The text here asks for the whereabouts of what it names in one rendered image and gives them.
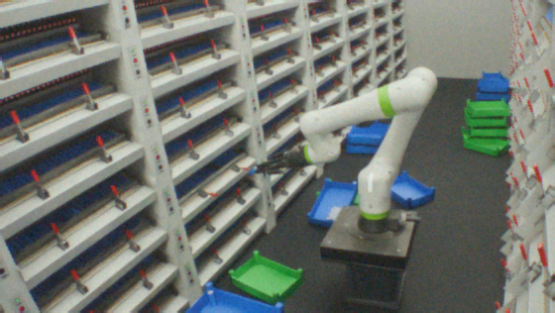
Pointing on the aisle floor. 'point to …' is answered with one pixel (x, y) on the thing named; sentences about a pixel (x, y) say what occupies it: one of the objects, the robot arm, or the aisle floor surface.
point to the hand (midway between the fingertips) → (262, 167)
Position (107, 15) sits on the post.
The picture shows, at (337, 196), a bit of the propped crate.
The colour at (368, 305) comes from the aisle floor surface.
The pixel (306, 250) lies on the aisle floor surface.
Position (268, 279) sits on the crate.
